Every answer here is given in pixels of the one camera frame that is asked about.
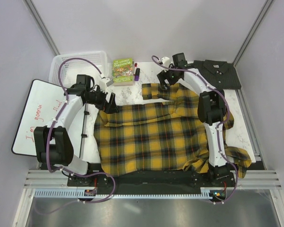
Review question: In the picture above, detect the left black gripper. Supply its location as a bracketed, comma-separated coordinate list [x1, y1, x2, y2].
[86, 86, 119, 114]

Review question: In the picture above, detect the right aluminium corner post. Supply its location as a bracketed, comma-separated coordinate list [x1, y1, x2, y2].
[233, 0, 274, 67]

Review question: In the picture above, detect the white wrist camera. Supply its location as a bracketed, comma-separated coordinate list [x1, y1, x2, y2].
[159, 57, 172, 68]
[99, 77, 114, 93]

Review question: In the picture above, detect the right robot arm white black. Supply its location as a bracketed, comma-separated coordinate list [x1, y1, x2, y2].
[151, 53, 230, 186]

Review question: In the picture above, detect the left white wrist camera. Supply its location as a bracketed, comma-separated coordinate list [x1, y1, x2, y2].
[99, 77, 114, 93]

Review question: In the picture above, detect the yellow plaid long sleeve shirt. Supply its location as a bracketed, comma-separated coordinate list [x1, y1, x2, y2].
[94, 82, 253, 179]

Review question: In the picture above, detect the folded dark striped shirt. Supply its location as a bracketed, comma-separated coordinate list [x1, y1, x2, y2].
[192, 60, 241, 90]

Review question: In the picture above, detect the aluminium corner post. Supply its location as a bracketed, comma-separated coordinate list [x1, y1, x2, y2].
[233, 0, 274, 67]
[23, 0, 60, 56]

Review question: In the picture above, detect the left aluminium corner post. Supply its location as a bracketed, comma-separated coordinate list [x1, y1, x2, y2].
[23, 0, 60, 56]

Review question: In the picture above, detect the whiteboard with red writing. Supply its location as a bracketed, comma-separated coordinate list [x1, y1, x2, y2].
[11, 79, 86, 162]

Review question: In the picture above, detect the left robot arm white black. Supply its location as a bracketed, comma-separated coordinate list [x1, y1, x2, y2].
[34, 74, 119, 186]

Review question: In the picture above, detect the green treehouse book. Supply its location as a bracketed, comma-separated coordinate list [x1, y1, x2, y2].
[112, 58, 134, 86]

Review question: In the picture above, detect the white plastic basket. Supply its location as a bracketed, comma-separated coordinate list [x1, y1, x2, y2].
[49, 51, 108, 87]

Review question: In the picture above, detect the purple highlighter marker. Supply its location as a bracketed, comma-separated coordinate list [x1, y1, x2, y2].
[134, 68, 140, 81]

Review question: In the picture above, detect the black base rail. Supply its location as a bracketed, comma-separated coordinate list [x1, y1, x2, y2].
[62, 170, 236, 194]

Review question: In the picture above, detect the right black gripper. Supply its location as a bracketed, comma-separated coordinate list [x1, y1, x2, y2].
[156, 63, 180, 90]

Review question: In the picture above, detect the red capped marker pen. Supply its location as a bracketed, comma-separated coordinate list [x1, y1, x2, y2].
[133, 62, 137, 76]

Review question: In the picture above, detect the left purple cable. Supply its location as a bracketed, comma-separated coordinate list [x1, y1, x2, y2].
[46, 57, 105, 173]

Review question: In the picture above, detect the white slotted cable duct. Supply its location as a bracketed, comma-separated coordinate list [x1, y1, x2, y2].
[34, 187, 213, 199]

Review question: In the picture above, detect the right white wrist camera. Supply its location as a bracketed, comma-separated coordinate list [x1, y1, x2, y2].
[159, 57, 172, 68]

